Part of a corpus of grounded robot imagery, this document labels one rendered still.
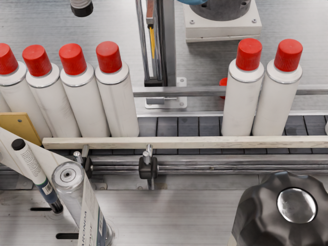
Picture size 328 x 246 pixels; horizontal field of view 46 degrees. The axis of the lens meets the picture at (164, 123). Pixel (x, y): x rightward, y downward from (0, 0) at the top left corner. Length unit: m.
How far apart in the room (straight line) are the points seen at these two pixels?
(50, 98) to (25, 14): 0.54
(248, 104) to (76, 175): 0.29
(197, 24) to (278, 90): 0.39
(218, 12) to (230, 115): 0.35
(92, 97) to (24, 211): 0.22
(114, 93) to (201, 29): 0.39
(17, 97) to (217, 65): 0.45
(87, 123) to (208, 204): 0.24
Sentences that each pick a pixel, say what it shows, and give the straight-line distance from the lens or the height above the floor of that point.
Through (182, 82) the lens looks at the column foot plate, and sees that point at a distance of 0.84.
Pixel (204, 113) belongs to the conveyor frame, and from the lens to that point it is 0.73.
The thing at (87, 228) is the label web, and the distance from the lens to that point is 0.46.
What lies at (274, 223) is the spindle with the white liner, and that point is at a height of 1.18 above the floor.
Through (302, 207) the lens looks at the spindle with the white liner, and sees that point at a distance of 0.30.
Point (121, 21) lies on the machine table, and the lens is 1.02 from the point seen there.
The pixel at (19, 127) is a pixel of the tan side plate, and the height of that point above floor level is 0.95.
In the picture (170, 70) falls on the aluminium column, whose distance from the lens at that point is 0.74.
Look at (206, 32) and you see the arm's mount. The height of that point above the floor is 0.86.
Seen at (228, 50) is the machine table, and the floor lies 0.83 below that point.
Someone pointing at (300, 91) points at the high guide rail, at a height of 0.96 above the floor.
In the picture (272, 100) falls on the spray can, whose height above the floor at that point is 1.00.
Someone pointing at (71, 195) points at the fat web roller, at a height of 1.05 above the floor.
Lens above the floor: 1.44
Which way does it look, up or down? 52 degrees down
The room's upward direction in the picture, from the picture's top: 5 degrees counter-clockwise
